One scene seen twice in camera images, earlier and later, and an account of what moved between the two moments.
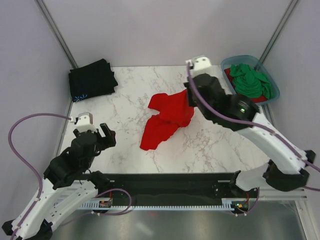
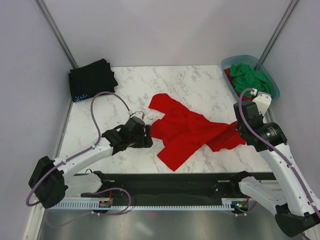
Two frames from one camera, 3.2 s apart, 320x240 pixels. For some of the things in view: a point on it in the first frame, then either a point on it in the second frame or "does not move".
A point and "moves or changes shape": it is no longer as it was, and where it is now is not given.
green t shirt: (249, 83) does not move
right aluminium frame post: (278, 30) does not move
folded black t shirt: (91, 80) does not move
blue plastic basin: (253, 61) does not move
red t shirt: (174, 112) moves or changes shape
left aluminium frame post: (57, 33) does not move
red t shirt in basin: (256, 98) does not move
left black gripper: (109, 140) → (146, 141)
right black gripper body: (206, 115) → (241, 130)
